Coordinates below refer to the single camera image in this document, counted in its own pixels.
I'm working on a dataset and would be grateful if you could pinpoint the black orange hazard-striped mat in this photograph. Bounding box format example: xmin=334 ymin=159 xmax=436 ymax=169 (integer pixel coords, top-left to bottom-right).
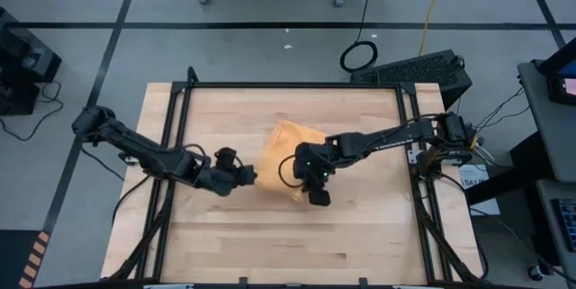
xmin=0 ymin=229 xmax=52 ymax=289

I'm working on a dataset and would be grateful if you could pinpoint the grey cart top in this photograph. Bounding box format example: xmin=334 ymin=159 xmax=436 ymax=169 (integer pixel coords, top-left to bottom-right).
xmin=516 ymin=58 xmax=576 ymax=185

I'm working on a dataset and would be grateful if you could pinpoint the yellow hanging cable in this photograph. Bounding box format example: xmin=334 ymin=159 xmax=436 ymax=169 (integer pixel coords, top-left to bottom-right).
xmin=418 ymin=0 xmax=452 ymax=57

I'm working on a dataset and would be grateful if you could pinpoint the orange waffle-weave towel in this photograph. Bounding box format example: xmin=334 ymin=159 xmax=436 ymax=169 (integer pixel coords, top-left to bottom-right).
xmin=254 ymin=119 xmax=329 ymax=203

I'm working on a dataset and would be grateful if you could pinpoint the black keyboard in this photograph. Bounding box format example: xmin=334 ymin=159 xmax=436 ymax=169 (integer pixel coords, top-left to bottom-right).
xmin=551 ymin=197 xmax=576 ymax=254

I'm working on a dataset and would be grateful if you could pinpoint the white paper sheet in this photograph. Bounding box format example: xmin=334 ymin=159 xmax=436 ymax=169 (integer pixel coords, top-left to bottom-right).
xmin=457 ymin=165 xmax=501 ymax=217

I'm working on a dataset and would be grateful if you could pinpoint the black equipment stack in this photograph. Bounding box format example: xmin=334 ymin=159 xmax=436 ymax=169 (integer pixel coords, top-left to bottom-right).
xmin=0 ymin=6 xmax=63 ymax=117

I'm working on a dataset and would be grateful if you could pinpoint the black screen with pink display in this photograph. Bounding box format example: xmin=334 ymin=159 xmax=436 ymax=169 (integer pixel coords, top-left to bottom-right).
xmin=537 ymin=36 xmax=576 ymax=107

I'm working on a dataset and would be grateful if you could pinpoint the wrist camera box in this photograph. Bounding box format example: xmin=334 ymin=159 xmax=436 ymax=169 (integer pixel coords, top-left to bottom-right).
xmin=307 ymin=186 xmax=333 ymax=208
xmin=213 ymin=146 xmax=239 ymax=169

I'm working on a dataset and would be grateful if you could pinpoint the grey side table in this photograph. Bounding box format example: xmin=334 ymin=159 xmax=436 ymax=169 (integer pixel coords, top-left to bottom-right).
xmin=535 ymin=178 xmax=576 ymax=276

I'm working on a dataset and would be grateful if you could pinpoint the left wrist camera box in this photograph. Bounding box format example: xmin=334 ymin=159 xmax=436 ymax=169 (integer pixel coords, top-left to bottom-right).
xmin=213 ymin=146 xmax=239 ymax=169

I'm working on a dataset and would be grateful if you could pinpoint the black perforated computer tower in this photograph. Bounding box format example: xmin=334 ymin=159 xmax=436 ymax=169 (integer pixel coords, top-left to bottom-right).
xmin=350 ymin=49 xmax=473 ymax=111

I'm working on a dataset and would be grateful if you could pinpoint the black floor cable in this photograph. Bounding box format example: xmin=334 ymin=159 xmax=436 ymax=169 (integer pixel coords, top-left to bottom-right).
xmin=0 ymin=80 xmax=65 ymax=142

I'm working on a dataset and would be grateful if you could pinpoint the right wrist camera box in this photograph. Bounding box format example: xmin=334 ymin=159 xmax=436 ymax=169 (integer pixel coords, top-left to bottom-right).
xmin=307 ymin=186 xmax=333 ymax=208

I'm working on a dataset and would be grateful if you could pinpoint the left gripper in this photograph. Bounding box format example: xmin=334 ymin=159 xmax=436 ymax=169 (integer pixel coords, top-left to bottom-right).
xmin=197 ymin=162 xmax=258 ymax=198

